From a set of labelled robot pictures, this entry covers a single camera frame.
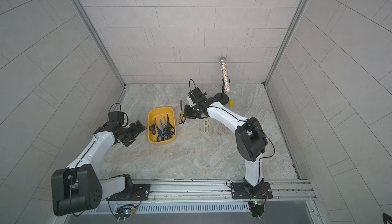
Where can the black pointed scissors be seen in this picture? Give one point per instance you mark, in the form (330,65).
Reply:
(169,128)

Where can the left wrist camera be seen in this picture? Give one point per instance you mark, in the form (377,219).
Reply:
(116,117)

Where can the pink handled scissors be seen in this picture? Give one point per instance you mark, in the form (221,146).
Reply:
(222,129)

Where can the black ring handled scissors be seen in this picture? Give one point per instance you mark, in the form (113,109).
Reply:
(153,127)

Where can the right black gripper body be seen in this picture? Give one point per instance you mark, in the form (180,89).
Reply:
(194,111)

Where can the aluminium mounting rail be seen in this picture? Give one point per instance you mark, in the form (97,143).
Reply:
(165,191)

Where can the controller board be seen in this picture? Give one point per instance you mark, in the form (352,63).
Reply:
(124,212)
(256,209)

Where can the blue handled scissors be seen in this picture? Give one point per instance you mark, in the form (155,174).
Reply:
(162,134)

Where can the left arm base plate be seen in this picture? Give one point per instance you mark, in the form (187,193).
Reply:
(138,192)

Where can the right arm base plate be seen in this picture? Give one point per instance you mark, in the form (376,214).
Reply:
(246,191)

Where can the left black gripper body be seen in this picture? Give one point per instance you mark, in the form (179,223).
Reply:
(129,133)

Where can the left controller board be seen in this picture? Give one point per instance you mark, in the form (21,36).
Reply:
(124,212)

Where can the right controller board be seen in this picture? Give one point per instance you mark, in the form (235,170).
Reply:
(256,209)

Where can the yellow handled scissors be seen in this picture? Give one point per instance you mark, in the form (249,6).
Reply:
(181,119)

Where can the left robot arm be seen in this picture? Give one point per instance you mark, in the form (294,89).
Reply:
(77,188)

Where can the glitter microphone on stand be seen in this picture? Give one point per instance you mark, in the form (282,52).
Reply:
(222,97)

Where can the yellow plastic storage box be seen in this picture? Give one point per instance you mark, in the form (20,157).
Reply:
(160,114)

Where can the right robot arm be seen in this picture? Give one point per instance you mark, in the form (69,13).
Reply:
(251,140)

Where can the cream handled kitchen scissors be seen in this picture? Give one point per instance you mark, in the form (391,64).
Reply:
(206,127)

